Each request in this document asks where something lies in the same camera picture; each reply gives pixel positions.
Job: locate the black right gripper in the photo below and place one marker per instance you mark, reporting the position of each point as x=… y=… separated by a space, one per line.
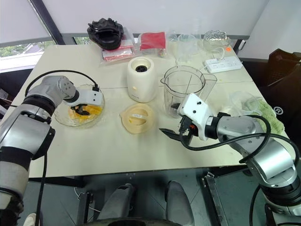
x=189 y=128

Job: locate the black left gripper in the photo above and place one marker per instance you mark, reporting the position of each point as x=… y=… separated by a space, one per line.
x=76 y=107

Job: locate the peach blender jar lid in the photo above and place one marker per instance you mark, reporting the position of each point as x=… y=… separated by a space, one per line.
x=138 y=123

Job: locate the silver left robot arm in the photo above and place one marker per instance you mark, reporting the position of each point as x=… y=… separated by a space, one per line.
x=28 y=131

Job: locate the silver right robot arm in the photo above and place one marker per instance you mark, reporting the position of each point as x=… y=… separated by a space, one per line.
x=270 y=153

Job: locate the clear blender jar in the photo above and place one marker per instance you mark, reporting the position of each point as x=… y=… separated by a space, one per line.
x=185 y=94

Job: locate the cream blender base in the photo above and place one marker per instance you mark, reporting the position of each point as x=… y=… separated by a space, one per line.
x=141 y=84

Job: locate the orange segment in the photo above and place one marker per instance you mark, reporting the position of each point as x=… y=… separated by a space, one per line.
x=83 y=119
x=95 y=110

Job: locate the clear glass fruit bowl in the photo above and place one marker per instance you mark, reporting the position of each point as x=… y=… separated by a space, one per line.
x=63 y=117

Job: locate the white lid sticker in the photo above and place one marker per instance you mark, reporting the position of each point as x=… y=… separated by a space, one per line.
x=138 y=115

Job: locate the grey robot leg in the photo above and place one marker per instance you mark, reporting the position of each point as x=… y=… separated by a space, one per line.
x=117 y=202
x=178 y=202

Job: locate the clear bag with red contents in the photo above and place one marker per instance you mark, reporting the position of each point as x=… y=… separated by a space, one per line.
x=117 y=54

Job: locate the small clear glass bowl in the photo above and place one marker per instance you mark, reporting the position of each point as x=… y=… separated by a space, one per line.
x=244 y=102

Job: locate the black moulded plastic object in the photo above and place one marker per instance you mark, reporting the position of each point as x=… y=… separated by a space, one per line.
x=105 y=33

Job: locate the white power strip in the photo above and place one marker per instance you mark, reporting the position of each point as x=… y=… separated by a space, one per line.
x=223 y=64

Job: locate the clear plastic measuring cup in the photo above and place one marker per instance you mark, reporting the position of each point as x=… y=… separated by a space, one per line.
x=185 y=48

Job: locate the green cloth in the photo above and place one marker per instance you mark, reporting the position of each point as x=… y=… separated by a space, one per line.
x=272 y=117

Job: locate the red cloth in plastic bag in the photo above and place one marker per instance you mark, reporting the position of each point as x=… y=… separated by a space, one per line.
x=152 y=41

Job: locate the black chair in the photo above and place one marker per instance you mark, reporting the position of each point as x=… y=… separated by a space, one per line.
x=282 y=77

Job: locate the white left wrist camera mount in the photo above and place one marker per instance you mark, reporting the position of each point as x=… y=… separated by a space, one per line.
x=91 y=96

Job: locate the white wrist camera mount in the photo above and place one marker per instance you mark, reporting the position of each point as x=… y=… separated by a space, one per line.
x=195 y=107
x=91 y=96

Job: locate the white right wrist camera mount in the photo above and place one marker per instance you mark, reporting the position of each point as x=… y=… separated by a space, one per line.
x=195 y=107

